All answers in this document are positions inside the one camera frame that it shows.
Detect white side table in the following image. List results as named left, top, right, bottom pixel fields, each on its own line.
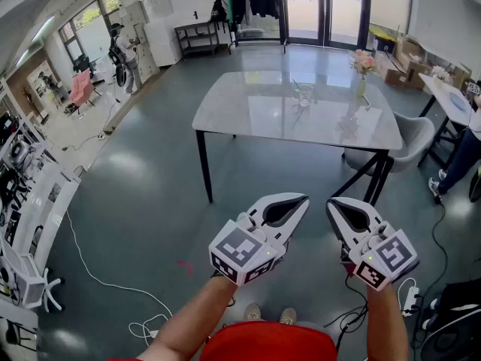
left=416, top=72, right=479, bottom=169

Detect white floor cable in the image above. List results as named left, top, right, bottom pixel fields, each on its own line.
left=65, top=209, right=174, bottom=348

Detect white equipment shelf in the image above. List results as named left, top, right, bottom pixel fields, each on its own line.
left=0, top=76, right=82, bottom=310

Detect pink flowers in green vase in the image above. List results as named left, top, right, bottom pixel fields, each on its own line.
left=349, top=48, right=380, bottom=99

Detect grey marble table black legs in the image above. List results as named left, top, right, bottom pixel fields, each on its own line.
left=192, top=70, right=404, bottom=207

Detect blue plate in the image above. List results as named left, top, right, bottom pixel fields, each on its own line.
left=448, top=91, right=471, bottom=111

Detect black office chair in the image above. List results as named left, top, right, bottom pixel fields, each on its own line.
left=418, top=278, right=481, bottom=361

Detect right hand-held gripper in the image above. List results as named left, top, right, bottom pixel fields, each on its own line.
left=325, top=196, right=420, bottom=292

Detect white bookshelf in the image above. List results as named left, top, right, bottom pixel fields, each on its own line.
left=26, top=59, right=63, bottom=105

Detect person's left forearm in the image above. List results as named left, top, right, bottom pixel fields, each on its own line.
left=137, top=275, right=236, bottom=361

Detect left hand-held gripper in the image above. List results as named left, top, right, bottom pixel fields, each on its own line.
left=208, top=192, right=310, bottom=287

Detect yellow lid bin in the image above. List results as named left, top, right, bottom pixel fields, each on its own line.
left=369, top=23, right=400, bottom=53

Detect white cabinet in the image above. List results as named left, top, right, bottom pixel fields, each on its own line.
left=143, top=16, right=183, bottom=68

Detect person's red shirt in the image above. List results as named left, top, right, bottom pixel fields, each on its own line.
left=198, top=321, right=338, bottom=361

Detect grey upholstered chair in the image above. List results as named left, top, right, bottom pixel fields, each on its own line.
left=343, top=111, right=436, bottom=174

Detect stack of cardboard boxes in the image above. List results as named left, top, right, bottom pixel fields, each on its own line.
left=378, top=38, right=433, bottom=90

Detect white lockers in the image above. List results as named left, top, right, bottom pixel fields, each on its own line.
left=119, top=0, right=162, bottom=83

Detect white flowers in pot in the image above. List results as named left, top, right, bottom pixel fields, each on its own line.
left=431, top=65, right=452, bottom=90

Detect person's left shoe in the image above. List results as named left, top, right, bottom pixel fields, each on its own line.
left=243, top=302, right=262, bottom=323

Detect wooden coat stand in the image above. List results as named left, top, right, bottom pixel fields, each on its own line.
left=21, top=86, right=50, bottom=123

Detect pink chair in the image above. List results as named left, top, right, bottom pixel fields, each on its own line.
left=64, top=68, right=103, bottom=117

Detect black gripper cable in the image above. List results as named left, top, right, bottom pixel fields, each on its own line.
left=322, top=272, right=372, bottom=350

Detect black metal shelf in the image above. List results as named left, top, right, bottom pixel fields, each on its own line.
left=174, top=20, right=223, bottom=58

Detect person's right forearm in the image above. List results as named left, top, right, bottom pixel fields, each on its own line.
left=365, top=281, right=410, bottom=361

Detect white office chair base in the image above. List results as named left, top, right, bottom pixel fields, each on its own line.
left=40, top=267, right=65, bottom=314

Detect clear wine glass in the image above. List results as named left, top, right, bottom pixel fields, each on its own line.
left=294, top=83, right=314, bottom=108

